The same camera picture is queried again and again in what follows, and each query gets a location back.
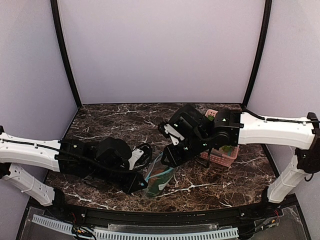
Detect brown fried food piece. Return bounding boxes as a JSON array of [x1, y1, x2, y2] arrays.
[[150, 169, 164, 177]]

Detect clear zip top bag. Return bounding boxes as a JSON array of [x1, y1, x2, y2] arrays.
[[141, 152, 175, 199]]

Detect green cucumber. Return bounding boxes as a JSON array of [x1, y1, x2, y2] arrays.
[[145, 175, 173, 198]]

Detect pink plastic basket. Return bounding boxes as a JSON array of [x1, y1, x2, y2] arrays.
[[200, 109, 240, 167]]

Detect green grape bunch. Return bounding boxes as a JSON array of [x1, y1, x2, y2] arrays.
[[220, 145, 234, 155]]

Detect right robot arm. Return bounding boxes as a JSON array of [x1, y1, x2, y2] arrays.
[[158, 104, 320, 205]]

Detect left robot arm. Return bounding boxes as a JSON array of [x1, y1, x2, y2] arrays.
[[0, 129, 153, 207]]

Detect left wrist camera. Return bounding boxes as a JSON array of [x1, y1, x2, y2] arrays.
[[128, 143, 153, 171]]

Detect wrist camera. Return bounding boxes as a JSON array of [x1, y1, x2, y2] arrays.
[[128, 143, 153, 171], [157, 122, 185, 146]]

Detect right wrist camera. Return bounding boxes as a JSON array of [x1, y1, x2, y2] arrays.
[[157, 122, 185, 146]]

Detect black front table rail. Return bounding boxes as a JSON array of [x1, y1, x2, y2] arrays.
[[49, 203, 273, 227]]

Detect white slotted cable duct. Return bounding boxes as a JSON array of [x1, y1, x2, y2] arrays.
[[32, 214, 239, 240]]

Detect right black frame post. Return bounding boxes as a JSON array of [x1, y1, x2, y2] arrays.
[[241, 0, 273, 109]]

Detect black frame post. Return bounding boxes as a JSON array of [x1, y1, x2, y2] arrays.
[[241, 0, 273, 109], [50, 0, 82, 109]]

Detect left black frame post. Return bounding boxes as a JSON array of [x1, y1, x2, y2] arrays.
[[50, 0, 82, 109]]

